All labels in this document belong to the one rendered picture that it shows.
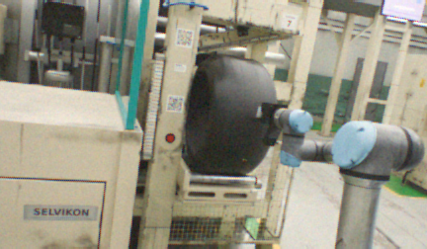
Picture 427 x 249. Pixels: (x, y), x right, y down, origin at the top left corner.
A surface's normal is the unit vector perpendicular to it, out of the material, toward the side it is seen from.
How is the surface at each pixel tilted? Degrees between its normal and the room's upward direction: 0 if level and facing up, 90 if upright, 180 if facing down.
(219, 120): 86
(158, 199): 90
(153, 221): 90
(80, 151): 90
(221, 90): 67
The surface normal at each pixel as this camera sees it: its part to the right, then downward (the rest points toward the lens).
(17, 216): 0.29, 0.22
